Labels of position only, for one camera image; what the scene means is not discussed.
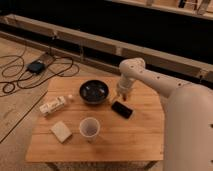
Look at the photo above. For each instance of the dark blue bowl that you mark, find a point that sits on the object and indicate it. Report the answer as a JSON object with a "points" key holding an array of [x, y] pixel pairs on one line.
{"points": [[94, 92]]}

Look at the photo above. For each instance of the wooden table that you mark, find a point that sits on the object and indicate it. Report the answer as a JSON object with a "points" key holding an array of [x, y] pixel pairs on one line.
{"points": [[138, 138]]}

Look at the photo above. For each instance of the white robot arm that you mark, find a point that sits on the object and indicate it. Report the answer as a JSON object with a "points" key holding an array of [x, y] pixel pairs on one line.
{"points": [[188, 130]]}

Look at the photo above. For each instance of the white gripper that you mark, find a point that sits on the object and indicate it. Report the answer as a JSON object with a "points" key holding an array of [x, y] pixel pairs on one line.
{"points": [[124, 85]]}

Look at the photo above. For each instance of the clear plastic cup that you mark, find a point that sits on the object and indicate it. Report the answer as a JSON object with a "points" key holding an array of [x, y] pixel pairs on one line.
{"points": [[89, 128]]}

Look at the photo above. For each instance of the black rectangular eraser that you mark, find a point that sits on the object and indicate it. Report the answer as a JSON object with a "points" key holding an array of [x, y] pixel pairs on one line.
{"points": [[121, 109]]}

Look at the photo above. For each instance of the white lying bottle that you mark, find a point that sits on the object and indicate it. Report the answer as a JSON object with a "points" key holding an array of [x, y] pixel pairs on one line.
{"points": [[56, 104]]}

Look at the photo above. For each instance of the beige sponge block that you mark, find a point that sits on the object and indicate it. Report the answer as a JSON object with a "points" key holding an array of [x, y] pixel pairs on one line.
{"points": [[61, 131]]}

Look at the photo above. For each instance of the black power adapter box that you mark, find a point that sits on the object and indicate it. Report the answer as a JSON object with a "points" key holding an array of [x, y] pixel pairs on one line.
{"points": [[36, 67]]}

